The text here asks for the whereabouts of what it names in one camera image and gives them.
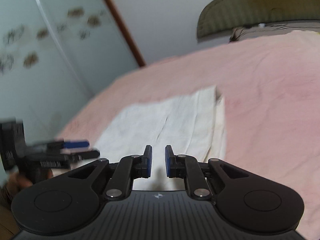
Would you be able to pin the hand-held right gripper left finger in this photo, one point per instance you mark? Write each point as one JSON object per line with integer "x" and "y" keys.
{"x": 148, "y": 162}

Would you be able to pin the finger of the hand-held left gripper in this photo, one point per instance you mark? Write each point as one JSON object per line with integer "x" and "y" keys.
{"x": 87, "y": 154}
{"x": 75, "y": 144}

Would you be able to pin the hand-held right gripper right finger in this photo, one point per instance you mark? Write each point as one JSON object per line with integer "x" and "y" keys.
{"x": 169, "y": 162}

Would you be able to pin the white pants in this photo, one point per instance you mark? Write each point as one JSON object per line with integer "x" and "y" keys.
{"x": 175, "y": 120}

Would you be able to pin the person's left hand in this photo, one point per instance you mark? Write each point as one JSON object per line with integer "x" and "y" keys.
{"x": 20, "y": 180}

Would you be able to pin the floral wardrobe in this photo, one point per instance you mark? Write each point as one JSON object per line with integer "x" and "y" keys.
{"x": 50, "y": 67}

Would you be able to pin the pink blanket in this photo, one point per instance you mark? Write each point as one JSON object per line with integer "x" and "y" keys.
{"x": 262, "y": 92}

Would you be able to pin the beige pillow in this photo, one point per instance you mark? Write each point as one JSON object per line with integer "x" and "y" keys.
{"x": 250, "y": 32}

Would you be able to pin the green padded headboard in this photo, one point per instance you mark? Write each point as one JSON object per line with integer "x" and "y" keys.
{"x": 250, "y": 5}

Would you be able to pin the brown wooden frame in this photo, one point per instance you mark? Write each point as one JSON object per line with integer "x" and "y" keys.
{"x": 120, "y": 25}

